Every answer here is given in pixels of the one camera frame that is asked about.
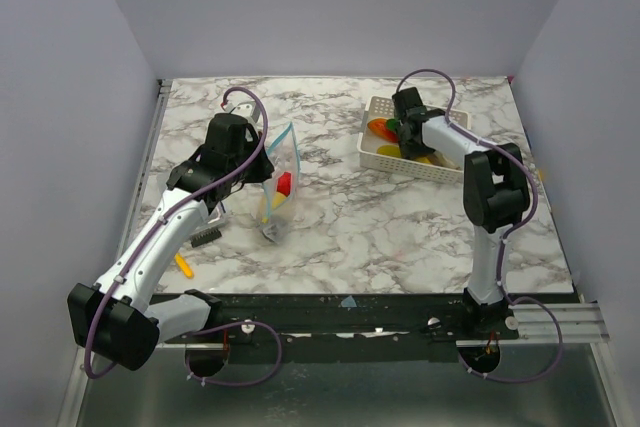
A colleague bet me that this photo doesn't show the red toy tomato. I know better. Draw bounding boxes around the red toy tomato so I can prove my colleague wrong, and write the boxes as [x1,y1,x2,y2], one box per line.
[276,171,295,197]

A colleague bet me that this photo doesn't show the yellow toy star fruit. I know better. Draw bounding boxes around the yellow toy star fruit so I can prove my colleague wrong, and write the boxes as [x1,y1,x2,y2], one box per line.
[376,144,438,165]

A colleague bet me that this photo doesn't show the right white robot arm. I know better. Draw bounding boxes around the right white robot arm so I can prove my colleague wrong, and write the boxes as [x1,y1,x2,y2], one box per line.
[392,88,530,339]

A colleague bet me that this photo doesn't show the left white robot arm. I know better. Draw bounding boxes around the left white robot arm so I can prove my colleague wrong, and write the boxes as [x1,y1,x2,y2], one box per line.
[67,113,274,371]

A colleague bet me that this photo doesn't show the clear zip top bag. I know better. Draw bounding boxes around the clear zip top bag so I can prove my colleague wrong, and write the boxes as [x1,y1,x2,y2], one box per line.
[255,122,300,243]

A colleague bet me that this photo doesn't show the aluminium frame rail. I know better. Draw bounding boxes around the aluminium frame rail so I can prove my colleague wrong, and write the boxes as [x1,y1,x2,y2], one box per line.
[114,78,173,267]

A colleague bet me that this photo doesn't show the black comb-like part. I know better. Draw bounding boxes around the black comb-like part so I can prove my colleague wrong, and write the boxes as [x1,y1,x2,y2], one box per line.
[190,228,222,248]

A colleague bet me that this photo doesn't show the yellow toy lemon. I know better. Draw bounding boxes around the yellow toy lemon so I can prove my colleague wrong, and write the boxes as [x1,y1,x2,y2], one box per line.
[271,192,289,210]

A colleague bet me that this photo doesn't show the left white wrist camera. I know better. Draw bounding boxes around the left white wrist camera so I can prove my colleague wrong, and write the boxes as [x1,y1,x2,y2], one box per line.
[221,100,260,124]

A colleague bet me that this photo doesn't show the yellow marker pen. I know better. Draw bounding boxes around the yellow marker pen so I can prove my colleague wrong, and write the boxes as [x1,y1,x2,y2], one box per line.
[174,253,194,279]

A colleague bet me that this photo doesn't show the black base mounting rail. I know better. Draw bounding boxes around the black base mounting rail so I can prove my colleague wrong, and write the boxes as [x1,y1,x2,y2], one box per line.
[168,294,518,364]

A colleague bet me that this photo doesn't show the orange yellow toy mango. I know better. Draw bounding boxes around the orange yellow toy mango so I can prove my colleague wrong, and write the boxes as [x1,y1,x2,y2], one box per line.
[367,118,398,144]

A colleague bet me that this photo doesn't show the green toy bok choy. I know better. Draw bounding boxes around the green toy bok choy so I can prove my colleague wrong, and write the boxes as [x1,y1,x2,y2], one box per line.
[430,151,460,170]

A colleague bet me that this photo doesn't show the white perforated plastic basket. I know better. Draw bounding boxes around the white perforated plastic basket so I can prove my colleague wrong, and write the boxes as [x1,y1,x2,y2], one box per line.
[357,96,463,184]

